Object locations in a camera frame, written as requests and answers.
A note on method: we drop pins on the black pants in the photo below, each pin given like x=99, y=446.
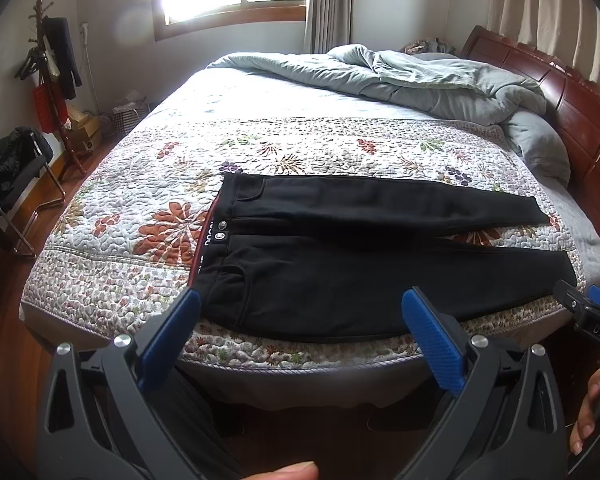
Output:
x=328, y=258

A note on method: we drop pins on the cardboard box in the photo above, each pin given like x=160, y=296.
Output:
x=83, y=129

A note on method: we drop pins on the grey-green duvet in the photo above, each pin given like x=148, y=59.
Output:
x=449, y=88

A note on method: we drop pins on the black hanging jacket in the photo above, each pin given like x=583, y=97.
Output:
x=57, y=33

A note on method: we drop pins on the person's left hand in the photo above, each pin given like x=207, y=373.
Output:
x=298, y=471

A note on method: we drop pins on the red bag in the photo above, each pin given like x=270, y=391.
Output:
x=45, y=108

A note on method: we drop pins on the wire basket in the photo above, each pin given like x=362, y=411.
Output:
x=126, y=117

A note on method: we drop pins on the black metal-frame chair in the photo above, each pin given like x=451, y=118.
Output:
x=24, y=155

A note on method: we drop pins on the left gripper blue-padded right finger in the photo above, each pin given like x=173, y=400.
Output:
x=504, y=419

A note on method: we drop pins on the wooden coat rack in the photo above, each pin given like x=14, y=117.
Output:
x=40, y=62

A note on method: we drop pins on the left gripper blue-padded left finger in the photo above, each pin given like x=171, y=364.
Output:
x=130, y=367

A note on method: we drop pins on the dark red wooden headboard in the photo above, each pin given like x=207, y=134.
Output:
x=573, y=107

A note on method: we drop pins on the person's right hand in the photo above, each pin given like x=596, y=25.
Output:
x=585, y=424

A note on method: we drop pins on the grey curtain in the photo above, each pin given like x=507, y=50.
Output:
x=328, y=25

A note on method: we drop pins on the grey pillow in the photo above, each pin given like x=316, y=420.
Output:
x=539, y=146

